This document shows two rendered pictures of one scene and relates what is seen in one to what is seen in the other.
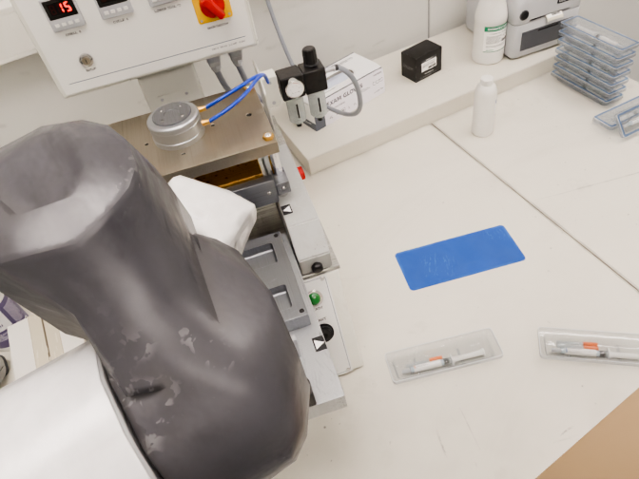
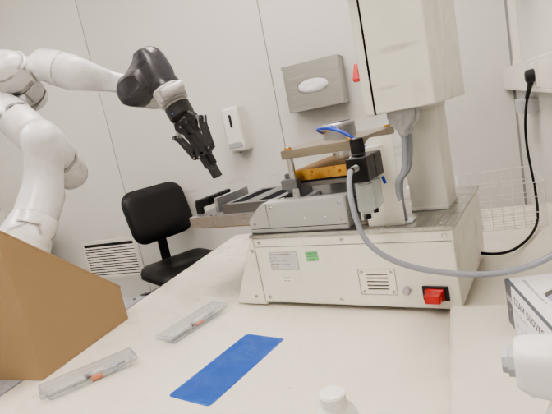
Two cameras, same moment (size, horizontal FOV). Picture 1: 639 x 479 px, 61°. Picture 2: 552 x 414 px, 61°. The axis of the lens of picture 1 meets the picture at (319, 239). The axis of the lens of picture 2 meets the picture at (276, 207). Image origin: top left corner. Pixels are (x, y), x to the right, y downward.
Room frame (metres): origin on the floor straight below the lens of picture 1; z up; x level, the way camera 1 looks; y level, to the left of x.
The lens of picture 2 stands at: (1.30, -0.78, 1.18)
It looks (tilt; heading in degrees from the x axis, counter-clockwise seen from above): 10 degrees down; 131
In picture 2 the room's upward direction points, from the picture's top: 11 degrees counter-clockwise
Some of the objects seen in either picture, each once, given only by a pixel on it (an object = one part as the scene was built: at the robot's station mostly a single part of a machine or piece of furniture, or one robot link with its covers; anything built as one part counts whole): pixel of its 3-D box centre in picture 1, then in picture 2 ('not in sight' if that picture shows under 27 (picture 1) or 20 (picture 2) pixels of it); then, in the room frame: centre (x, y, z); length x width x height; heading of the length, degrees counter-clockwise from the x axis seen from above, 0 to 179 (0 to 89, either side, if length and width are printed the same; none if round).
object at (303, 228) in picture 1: (295, 207); (296, 213); (0.66, 0.03, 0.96); 0.26 x 0.05 x 0.07; 8
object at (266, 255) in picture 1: (226, 296); (269, 197); (0.49, 0.14, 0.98); 0.20 x 0.17 x 0.03; 98
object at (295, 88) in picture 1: (302, 90); (364, 176); (0.88, -0.03, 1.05); 0.15 x 0.05 x 0.15; 98
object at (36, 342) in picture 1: (60, 359); not in sight; (0.58, 0.50, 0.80); 0.19 x 0.13 x 0.09; 18
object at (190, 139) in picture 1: (195, 133); (351, 147); (0.75, 0.16, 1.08); 0.31 x 0.24 x 0.13; 98
